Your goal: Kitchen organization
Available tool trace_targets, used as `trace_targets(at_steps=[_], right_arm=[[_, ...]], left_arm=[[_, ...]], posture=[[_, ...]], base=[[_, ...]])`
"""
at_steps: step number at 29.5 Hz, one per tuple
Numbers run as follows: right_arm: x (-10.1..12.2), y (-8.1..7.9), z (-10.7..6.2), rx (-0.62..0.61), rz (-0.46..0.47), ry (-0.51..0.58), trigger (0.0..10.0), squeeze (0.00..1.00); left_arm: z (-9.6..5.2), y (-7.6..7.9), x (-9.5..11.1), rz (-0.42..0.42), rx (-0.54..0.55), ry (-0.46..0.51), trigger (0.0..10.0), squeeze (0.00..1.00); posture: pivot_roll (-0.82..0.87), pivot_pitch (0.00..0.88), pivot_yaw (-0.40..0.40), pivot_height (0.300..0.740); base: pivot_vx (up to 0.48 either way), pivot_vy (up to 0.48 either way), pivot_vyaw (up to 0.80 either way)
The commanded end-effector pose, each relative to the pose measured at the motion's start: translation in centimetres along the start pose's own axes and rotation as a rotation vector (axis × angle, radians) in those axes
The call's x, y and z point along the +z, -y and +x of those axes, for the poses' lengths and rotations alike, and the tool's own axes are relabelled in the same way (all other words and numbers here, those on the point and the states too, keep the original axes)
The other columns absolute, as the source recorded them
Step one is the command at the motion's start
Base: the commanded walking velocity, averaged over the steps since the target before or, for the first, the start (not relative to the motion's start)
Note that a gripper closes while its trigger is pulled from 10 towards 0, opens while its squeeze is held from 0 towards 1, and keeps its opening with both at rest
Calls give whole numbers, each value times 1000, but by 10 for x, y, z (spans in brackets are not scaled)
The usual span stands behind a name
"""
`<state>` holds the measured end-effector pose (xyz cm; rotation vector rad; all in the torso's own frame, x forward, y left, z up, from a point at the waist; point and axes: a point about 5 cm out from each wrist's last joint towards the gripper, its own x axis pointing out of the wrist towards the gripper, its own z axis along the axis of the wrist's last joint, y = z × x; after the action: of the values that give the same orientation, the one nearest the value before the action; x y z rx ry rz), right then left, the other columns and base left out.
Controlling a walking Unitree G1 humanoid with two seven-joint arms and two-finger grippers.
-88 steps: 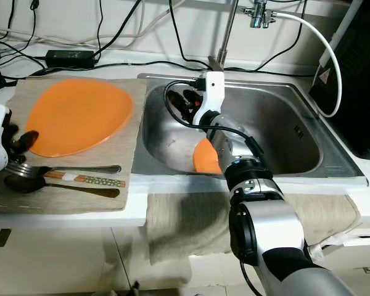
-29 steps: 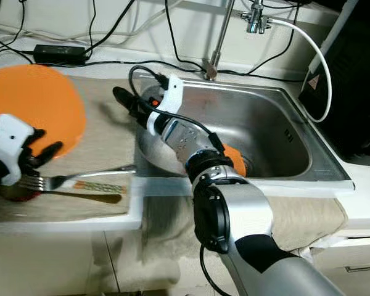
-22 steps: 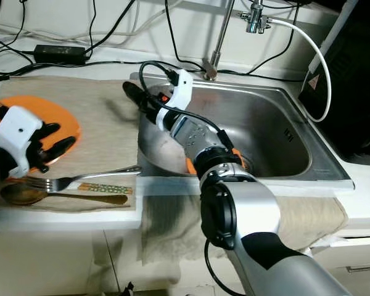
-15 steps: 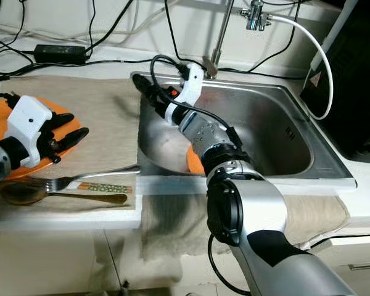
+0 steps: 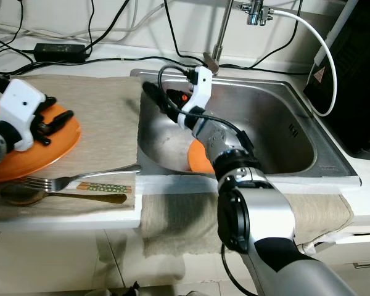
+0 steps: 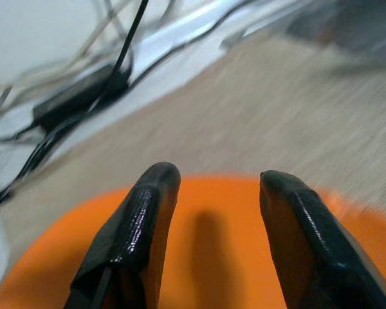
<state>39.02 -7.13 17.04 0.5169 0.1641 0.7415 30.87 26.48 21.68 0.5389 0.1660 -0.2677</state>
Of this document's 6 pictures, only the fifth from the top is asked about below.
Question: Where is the large orange plate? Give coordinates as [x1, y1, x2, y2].
[0, 102, 82, 184]

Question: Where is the small orange bowl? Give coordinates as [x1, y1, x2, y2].
[188, 139, 216, 175]

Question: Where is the silver metal fork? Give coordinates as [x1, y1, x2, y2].
[25, 163, 142, 193]

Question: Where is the beige counter mat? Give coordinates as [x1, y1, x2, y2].
[0, 74, 140, 221]

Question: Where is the black power brick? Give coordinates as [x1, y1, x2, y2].
[35, 42, 87, 61]

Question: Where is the brass coloured spoon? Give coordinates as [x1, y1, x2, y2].
[0, 183, 128, 205]

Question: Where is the stainless steel sink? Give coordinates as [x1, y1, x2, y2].
[131, 68, 361, 187]

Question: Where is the beige hanging towel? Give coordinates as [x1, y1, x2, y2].
[141, 192, 353, 258]

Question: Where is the chrome water valve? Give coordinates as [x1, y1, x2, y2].
[240, 0, 272, 27]

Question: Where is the white base cabinet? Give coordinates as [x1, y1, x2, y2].
[0, 225, 370, 296]

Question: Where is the white grey wand tube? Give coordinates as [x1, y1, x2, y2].
[314, 0, 361, 67]

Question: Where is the black appliance with warning sticker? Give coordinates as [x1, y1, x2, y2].
[302, 0, 370, 155]

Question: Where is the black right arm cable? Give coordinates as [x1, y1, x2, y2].
[157, 64, 247, 139]

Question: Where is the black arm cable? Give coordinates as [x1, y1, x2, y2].
[157, 64, 247, 139]
[0, 74, 16, 93]

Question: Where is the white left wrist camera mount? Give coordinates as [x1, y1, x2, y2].
[3, 79, 48, 152]

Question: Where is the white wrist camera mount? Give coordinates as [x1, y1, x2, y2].
[179, 66, 213, 129]
[3, 79, 48, 152]

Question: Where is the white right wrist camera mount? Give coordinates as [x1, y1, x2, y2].
[179, 66, 213, 129]

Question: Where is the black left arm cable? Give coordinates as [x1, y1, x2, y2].
[0, 74, 16, 93]

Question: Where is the black hanging power cable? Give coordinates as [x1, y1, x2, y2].
[163, 0, 204, 65]

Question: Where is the white water hose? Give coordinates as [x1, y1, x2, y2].
[270, 7, 338, 118]

